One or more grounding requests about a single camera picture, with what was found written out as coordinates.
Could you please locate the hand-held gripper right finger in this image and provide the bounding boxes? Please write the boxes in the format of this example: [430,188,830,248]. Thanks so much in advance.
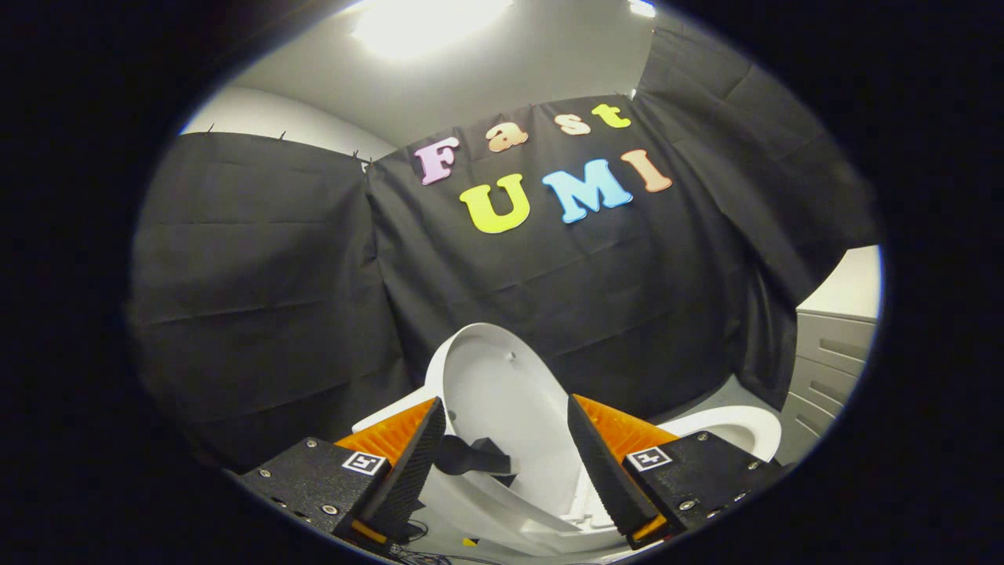
[566,392,785,550]

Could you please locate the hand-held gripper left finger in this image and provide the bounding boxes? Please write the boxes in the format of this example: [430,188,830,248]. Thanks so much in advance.
[235,396,448,550]

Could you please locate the black lid pull tab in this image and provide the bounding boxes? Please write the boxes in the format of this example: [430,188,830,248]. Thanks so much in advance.
[434,434,518,487]

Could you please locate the white toilet lid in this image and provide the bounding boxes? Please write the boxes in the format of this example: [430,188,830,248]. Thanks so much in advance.
[424,323,585,519]

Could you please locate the white ceramic toilet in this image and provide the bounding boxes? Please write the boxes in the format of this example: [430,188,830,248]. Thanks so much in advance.
[351,388,784,558]

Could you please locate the black backdrop cloth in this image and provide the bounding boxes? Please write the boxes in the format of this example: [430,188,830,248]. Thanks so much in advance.
[129,16,879,472]

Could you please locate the white drawer cabinet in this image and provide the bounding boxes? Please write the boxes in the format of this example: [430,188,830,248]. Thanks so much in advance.
[777,245,883,464]

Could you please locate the large ceiling light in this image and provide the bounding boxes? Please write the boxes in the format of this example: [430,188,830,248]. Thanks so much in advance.
[353,0,515,60]

